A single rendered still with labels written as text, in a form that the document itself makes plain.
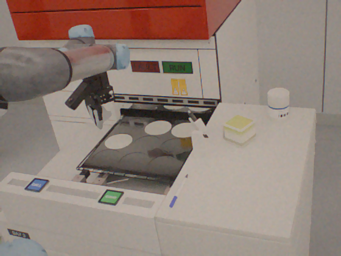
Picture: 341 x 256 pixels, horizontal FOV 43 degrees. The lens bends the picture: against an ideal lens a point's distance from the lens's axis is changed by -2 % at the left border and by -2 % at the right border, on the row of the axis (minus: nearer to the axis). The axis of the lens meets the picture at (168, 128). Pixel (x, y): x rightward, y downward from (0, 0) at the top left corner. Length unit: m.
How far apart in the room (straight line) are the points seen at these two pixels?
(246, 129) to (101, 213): 0.49
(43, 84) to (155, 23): 0.68
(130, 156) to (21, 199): 0.39
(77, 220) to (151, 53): 0.68
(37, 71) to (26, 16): 0.90
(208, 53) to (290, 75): 1.68
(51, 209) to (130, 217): 0.27
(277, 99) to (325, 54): 1.68
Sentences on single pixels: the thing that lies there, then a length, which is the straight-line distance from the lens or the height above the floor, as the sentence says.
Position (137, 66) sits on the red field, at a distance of 1.68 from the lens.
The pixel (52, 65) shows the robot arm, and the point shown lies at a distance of 0.94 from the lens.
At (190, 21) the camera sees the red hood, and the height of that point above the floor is 1.29.
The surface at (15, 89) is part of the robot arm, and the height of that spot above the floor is 1.40.
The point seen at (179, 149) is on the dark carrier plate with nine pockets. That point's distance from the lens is 1.50.
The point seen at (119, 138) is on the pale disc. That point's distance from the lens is 1.62.
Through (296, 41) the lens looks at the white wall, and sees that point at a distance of 3.07.
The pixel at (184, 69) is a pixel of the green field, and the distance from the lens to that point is 1.60.
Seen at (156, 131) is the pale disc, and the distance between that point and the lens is 1.62.
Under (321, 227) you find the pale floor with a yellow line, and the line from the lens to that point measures 2.49.
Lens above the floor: 1.73
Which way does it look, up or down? 31 degrees down
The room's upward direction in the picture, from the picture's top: 9 degrees counter-clockwise
